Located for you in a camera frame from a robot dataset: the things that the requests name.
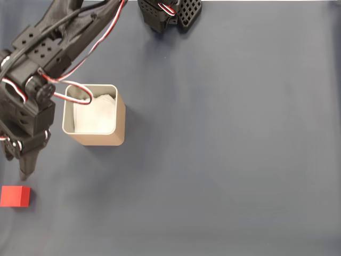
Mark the white paper sheet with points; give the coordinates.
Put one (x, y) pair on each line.
(96, 117)

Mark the tan rounded square box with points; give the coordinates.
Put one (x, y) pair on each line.
(106, 138)

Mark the red cube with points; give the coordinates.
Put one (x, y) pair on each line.
(14, 196)

